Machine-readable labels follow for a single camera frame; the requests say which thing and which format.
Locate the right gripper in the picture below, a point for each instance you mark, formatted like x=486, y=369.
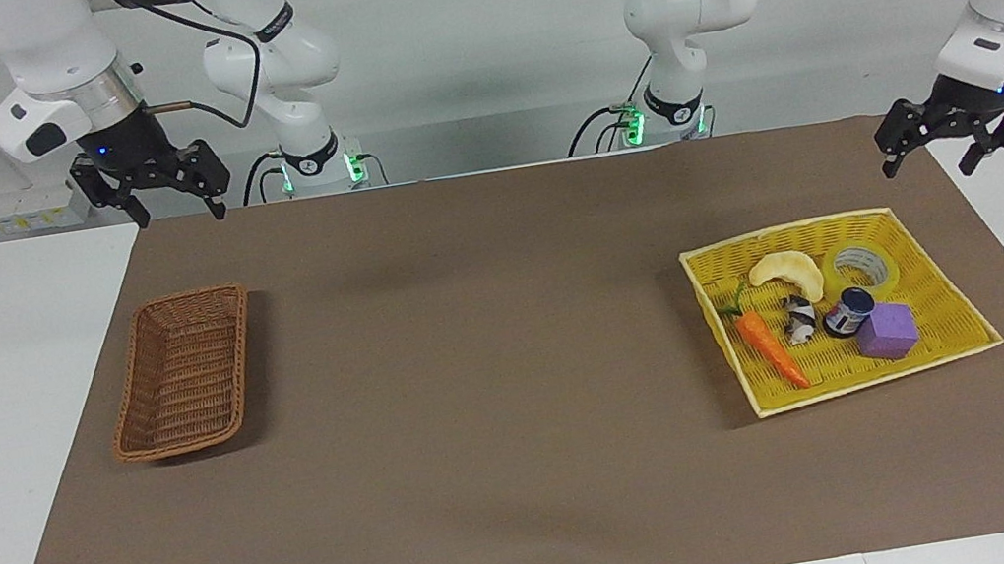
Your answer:
x=129, y=149

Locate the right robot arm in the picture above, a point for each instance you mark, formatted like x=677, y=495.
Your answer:
x=48, y=41

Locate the yellowish clear tape roll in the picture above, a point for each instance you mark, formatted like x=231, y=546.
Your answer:
x=889, y=274

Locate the yellow woven basket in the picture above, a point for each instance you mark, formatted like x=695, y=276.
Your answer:
x=940, y=316

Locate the brown wicker basket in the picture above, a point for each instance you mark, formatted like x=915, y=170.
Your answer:
x=182, y=374

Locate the pale yellow banana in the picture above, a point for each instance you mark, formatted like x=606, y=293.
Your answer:
x=794, y=268

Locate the dark blue small jar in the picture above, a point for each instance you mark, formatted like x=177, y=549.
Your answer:
x=850, y=314

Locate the purple foam block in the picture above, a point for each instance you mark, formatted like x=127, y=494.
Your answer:
x=888, y=332

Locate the black and white small toy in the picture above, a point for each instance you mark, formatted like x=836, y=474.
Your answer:
x=799, y=319

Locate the orange toy carrot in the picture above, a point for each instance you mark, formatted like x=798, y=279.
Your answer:
x=767, y=344

